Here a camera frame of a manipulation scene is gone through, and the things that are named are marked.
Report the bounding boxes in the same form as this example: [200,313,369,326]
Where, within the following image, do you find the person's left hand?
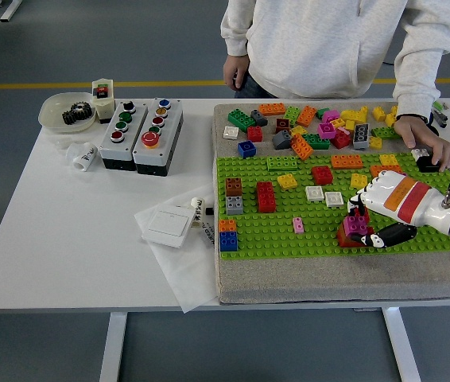
[393,115,450,173]

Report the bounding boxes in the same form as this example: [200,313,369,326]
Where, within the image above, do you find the person's right hand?
[223,54,252,91]

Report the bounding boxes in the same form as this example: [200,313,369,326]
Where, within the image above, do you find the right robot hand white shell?
[347,170,450,249]

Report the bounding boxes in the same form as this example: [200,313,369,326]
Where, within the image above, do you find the grey long brick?
[352,123,371,150]

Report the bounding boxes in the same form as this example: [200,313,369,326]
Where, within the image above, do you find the magenta square brick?
[343,214,370,236]
[316,122,337,139]

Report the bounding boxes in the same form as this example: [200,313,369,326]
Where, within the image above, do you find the brown square brick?
[336,221,363,248]
[226,177,244,197]

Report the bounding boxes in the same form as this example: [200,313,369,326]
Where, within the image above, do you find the green studded baseplate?
[215,152,450,262]

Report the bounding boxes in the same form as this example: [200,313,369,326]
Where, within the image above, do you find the lime green long brick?
[266,156,301,172]
[371,126,403,140]

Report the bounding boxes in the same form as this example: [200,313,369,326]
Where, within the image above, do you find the orange long brick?
[331,154,364,170]
[291,133,315,161]
[296,105,318,128]
[258,102,288,116]
[370,164,405,178]

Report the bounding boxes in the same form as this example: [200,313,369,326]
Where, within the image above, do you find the dark green long brick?
[227,109,257,132]

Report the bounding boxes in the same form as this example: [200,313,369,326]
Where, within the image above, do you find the blue square brick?
[237,141,258,159]
[219,231,240,253]

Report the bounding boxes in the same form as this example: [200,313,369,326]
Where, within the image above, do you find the grey sloped brick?
[271,130,293,150]

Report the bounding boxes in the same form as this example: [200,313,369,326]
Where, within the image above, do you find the grey emergency-stop control box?
[132,97,184,177]

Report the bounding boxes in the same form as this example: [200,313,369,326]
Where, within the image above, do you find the person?
[219,0,450,173]

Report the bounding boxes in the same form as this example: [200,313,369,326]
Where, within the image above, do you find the grey-brown mat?
[211,101,450,306]

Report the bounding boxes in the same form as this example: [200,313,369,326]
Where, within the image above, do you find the grey four-button control box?
[99,99,149,171]

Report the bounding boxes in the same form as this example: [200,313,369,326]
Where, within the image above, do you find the grey square brick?
[227,195,246,216]

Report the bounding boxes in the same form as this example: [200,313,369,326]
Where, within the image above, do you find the white tube with writing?
[187,196,206,230]

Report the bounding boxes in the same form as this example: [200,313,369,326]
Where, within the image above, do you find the white table leg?
[382,306,423,382]
[98,312,129,382]

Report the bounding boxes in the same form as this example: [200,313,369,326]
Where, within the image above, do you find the dark metal gear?
[61,109,85,127]
[69,101,94,123]

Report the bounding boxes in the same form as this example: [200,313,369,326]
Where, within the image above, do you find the white pipe tee fitting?
[64,142,99,173]

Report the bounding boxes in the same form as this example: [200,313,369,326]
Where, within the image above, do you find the clear plastic piece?
[52,133,79,151]

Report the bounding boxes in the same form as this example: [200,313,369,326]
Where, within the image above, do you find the white shallow bowl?
[37,92,99,134]

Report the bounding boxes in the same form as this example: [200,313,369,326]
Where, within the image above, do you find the white desk foot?
[0,0,23,23]

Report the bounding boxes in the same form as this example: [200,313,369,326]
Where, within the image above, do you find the cream two-button switch box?
[91,78,116,124]

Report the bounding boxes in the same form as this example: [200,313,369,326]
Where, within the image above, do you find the white wall switch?
[141,209,194,250]

